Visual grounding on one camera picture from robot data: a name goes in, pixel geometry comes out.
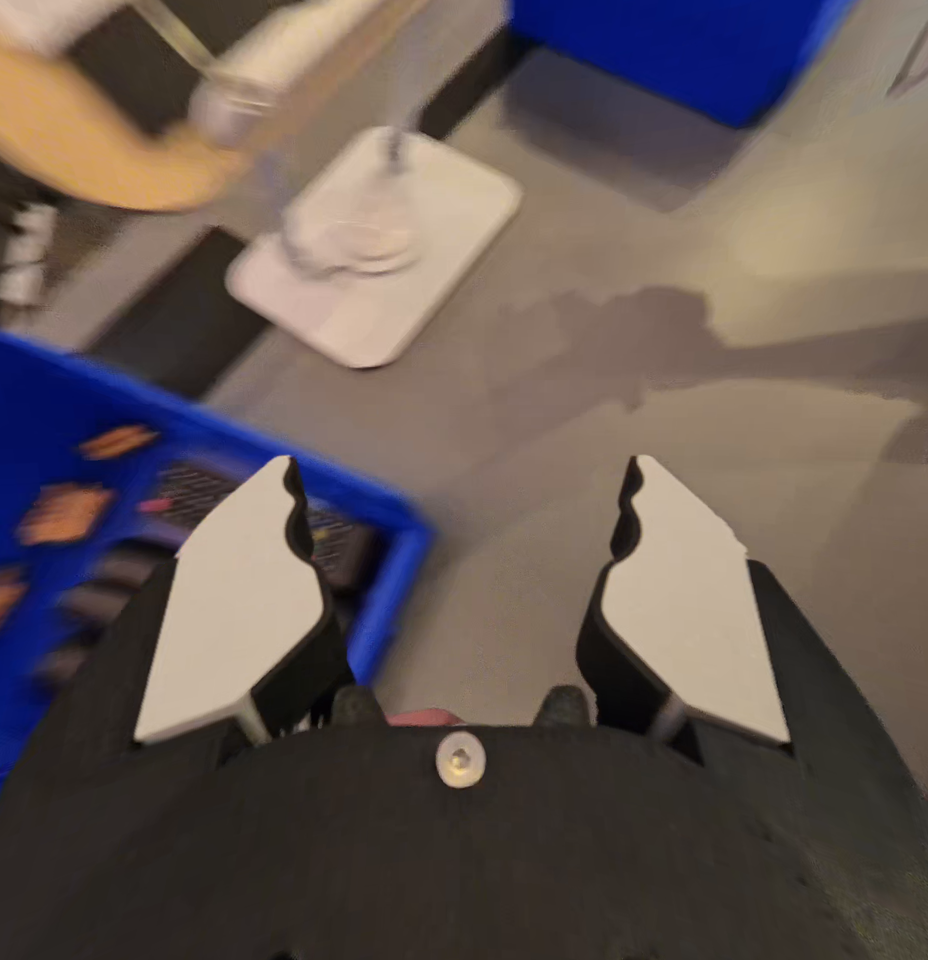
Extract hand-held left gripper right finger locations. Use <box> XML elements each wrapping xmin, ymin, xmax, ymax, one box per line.
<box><xmin>575</xmin><ymin>454</ymin><xmax>792</xmax><ymax>745</ymax></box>

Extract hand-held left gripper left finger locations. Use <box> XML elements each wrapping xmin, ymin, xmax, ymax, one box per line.
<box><xmin>134</xmin><ymin>455</ymin><xmax>354</xmax><ymax>744</ymax></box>

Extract orange battery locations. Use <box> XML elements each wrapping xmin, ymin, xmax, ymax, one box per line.
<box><xmin>16</xmin><ymin>483</ymin><xmax>117</xmax><ymax>546</ymax></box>
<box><xmin>0</xmin><ymin>566</ymin><xmax>31</xmax><ymax>640</ymax></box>
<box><xmin>77</xmin><ymin>423</ymin><xmax>162</xmax><ymax>460</ymax></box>

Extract blue plastic bin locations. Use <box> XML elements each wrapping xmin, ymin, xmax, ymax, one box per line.
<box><xmin>505</xmin><ymin>0</ymin><xmax>858</xmax><ymax>130</ymax></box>
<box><xmin>0</xmin><ymin>326</ymin><xmax>436</xmax><ymax>819</ymax></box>

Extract white metal document stand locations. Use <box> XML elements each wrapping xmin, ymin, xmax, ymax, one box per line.
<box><xmin>190</xmin><ymin>0</ymin><xmax>525</xmax><ymax>370</ymax></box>

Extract wooden board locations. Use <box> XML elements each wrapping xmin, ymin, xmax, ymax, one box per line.
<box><xmin>0</xmin><ymin>30</ymin><xmax>249</xmax><ymax>215</ymax></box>

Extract black backing panel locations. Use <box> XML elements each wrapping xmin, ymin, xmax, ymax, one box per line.
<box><xmin>66</xmin><ymin>0</ymin><xmax>322</xmax><ymax>138</ymax></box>

